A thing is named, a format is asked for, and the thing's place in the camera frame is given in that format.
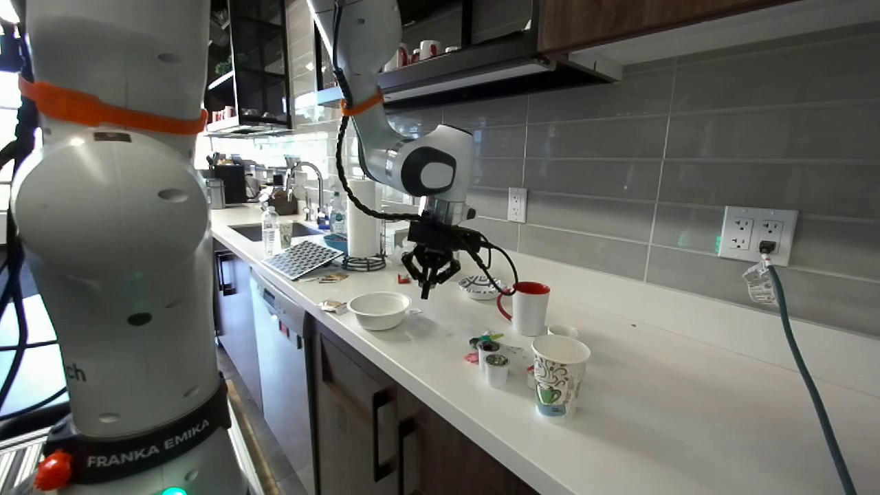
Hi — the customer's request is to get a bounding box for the white mug red inside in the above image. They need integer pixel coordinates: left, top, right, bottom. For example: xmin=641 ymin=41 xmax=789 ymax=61
xmin=494 ymin=277 xmax=553 ymax=340

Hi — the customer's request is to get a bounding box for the black wire towel holder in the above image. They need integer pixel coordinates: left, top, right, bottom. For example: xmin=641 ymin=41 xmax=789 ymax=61
xmin=340 ymin=252 xmax=390 ymax=274

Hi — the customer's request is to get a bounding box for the white paper towel roll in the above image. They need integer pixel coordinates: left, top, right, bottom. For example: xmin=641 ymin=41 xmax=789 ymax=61
xmin=343 ymin=175 xmax=382 ymax=263

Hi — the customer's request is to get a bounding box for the floral paper cup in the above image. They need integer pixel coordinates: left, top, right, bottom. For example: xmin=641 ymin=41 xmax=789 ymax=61
xmin=527 ymin=333 xmax=595 ymax=420

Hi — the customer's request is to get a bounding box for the small pod green lid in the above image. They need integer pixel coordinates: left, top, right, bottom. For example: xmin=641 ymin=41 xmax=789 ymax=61
xmin=482 ymin=355 xmax=514 ymax=387

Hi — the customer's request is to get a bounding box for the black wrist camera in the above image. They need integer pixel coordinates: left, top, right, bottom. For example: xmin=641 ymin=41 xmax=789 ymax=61
xmin=406 ymin=216 xmax=490 ymax=255

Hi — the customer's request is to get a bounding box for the chrome faucet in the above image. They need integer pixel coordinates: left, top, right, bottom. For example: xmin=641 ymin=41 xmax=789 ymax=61
xmin=284 ymin=154 xmax=328 ymax=223

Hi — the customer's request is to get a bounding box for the patterned paper bowl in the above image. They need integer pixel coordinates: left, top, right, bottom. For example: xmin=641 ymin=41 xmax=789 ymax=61
xmin=456 ymin=272 xmax=507 ymax=305

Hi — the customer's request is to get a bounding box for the clear bottle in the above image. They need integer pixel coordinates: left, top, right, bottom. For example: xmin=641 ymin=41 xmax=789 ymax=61
xmin=258 ymin=205 xmax=280 ymax=252

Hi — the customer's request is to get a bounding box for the white wall outlet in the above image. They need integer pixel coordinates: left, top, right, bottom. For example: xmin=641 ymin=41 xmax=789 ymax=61
xmin=716 ymin=204 xmax=800 ymax=268
xmin=507 ymin=183 xmax=530 ymax=224

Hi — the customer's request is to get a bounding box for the steel dishwasher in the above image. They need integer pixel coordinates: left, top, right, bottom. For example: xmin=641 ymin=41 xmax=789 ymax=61
xmin=244 ymin=272 xmax=320 ymax=495

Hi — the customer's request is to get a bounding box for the black cabinet handle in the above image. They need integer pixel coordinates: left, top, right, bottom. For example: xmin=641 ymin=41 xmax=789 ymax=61
xmin=369 ymin=387 xmax=401 ymax=483

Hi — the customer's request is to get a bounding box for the blue power cable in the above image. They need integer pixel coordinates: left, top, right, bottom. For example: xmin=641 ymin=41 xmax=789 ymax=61
xmin=767 ymin=259 xmax=860 ymax=495

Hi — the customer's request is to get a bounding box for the wooden wall cabinet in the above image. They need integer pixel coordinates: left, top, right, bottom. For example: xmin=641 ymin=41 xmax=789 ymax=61
xmin=534 ymin=0 xmax=800 ymax=55

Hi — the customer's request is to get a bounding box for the brown kettle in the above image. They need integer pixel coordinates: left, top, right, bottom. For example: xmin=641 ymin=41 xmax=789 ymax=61
xmin=265 ymin=175 xmax=300 ymax=216

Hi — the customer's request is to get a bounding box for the clear plastic bag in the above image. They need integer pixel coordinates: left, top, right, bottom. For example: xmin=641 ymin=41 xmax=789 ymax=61
xmin=382 ymin=216 xmax=416 ymax=268

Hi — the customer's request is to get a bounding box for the white bowl with food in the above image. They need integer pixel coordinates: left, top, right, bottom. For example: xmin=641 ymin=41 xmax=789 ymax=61
xmin=346 ymin=288 xmax=412 ymax=334

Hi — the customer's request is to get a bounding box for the black coffee machine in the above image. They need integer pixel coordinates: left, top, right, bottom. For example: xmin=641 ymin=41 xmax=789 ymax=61
xmin=204 ymin=150 xmax=254 ymax=208

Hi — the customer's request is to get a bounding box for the dark wall shelf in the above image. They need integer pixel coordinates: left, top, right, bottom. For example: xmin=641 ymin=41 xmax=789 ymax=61
xmin=380 ymin=29 xmax=626 ymax=102

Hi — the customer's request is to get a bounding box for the wooden base cabinet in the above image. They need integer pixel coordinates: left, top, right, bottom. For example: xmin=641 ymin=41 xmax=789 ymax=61
xmin=305 ymin=312 xmax=538 ymax=495

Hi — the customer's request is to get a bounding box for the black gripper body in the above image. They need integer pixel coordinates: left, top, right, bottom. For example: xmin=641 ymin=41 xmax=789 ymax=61
xmin=401 ymin=238 xmax=464 ymax=277

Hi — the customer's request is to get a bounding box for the black shelf unit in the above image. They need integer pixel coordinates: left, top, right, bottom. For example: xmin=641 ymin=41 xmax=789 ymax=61
xmin=204 ymin=0 xmax=298 ymax=131

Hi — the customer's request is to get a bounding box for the grey ribbed mat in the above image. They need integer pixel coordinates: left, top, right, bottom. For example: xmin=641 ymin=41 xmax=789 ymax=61
xmin=266 ymin=237 xmax=343 ymax=283

